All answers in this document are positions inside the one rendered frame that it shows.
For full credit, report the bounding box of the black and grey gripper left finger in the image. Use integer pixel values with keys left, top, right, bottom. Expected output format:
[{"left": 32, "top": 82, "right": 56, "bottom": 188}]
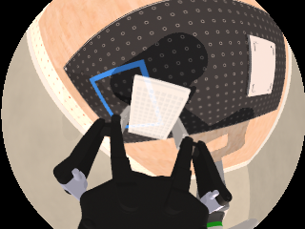
[{"left": 53, "top": 105, "right": 143, "bottom": 211}]

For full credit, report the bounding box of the blue tape outline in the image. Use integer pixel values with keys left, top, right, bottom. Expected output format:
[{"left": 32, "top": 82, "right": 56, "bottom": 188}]
[{"left": 90, "top": 59, "right": 149, "bottom": 116}]

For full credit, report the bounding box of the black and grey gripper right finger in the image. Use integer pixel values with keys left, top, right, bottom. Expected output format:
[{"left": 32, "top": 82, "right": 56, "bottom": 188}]
[{"left": 164, "top": 118, "right": 233, "bottom": 215}]

